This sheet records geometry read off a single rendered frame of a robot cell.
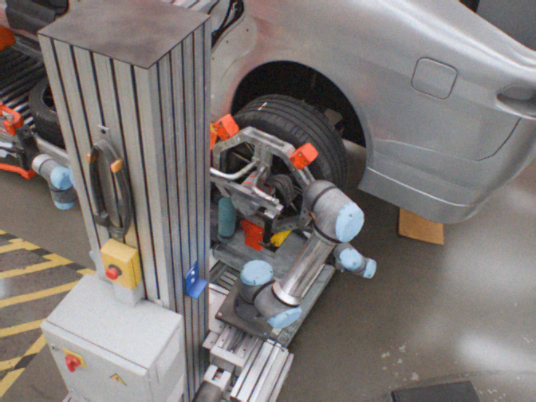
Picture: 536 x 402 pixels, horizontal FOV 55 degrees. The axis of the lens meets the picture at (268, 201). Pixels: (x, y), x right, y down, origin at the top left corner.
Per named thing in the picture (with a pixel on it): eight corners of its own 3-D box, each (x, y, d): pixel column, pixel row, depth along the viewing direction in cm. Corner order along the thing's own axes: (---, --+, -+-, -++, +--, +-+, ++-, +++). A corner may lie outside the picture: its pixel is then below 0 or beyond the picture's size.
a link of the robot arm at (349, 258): (328, 252, 198) (337, 258, 207) (348, 272, 192) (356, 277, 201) (342, 237, 197) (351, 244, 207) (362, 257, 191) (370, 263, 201)
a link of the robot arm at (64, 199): (87, 199, 200) (82, 178, 193) (63, 214, 194) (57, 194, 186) (74, 189, 203) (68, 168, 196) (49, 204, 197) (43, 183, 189)
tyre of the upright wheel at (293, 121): (369, 134, 232) (248, 70, 247) (348, 162, 217) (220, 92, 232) (329, 223, 281) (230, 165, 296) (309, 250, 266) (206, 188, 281)
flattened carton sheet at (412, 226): (441, 191, 380) (442, 187, 377) (443, 246, 342) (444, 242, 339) (401, 182, 383) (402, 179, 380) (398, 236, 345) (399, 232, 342)
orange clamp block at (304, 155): (306, 161, 229) (319, 153, 222) (297, 171, 224) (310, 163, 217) (296, 149, 228) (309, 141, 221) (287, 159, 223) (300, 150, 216)
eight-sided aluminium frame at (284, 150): (307, 240, 259) (325, 159, 220) (301, 248, 255) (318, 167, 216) (218, 195, 276) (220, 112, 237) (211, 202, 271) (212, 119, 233)
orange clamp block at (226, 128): (240, 129, 238) (230, 113, 236) (231, 138, 233) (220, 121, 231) (231, 133, 243) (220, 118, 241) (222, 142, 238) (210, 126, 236)
